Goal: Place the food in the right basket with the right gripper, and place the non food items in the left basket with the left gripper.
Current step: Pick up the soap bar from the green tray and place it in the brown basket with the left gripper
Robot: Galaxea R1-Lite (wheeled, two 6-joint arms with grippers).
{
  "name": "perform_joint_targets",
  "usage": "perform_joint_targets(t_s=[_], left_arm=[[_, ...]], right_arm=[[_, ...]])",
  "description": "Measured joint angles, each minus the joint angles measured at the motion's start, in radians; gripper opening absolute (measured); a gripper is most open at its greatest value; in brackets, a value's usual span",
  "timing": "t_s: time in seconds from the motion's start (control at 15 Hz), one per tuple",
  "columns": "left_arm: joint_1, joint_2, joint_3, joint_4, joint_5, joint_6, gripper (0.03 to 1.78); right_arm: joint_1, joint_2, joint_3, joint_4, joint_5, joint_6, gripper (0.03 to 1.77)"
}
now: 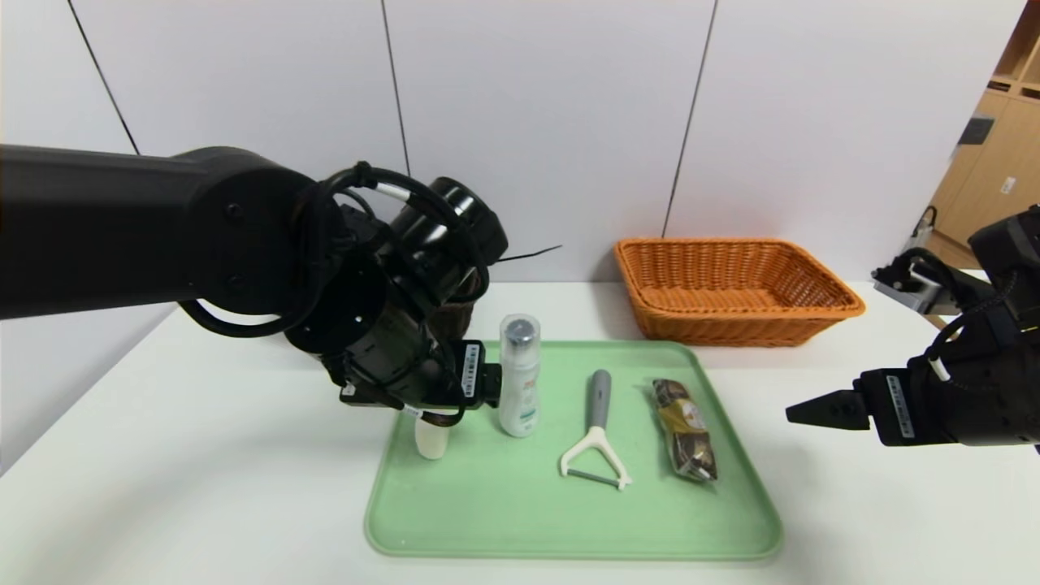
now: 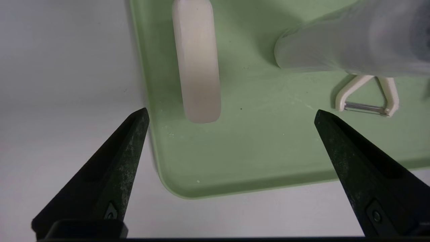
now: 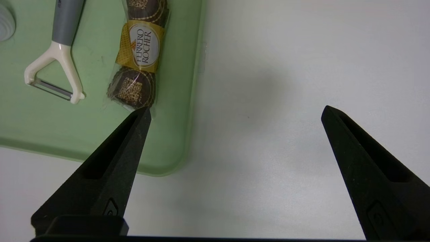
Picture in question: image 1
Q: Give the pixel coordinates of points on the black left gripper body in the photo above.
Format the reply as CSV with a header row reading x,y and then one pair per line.
x,y
470,372

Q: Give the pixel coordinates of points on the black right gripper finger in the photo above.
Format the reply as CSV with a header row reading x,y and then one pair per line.
x,y
837,410

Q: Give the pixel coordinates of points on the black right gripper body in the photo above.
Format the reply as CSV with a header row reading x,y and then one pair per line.
x,y
895,405

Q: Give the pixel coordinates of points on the white bottle clear cap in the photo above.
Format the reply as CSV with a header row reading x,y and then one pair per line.
x,y
520,398

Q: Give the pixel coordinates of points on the white soap bar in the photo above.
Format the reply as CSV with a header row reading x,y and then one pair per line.
x,y
431,445

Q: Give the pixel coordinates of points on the brown gold snack packet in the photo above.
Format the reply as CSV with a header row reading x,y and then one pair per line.
x,y
686,431

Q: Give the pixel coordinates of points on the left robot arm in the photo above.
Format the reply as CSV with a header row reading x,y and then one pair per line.
x,y
122,227

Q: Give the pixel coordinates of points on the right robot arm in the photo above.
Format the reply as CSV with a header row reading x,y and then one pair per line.
x,y
1007,382

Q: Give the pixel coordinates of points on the dark brown wicker basket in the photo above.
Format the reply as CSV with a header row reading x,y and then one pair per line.
x,y
459,318

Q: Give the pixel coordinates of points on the orange wicker basket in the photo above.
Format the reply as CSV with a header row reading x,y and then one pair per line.
x,y
731,329

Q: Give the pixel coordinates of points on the green plastic tray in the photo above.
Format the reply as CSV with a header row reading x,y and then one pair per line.
x,y
504,504

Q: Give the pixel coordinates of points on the wooden cabinet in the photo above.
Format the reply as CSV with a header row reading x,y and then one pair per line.
x,y
991,187

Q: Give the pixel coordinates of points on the black sign plate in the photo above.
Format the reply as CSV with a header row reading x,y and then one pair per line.
x,y
975,132

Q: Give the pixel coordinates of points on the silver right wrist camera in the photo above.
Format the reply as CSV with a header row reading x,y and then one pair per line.
x,y
918,294

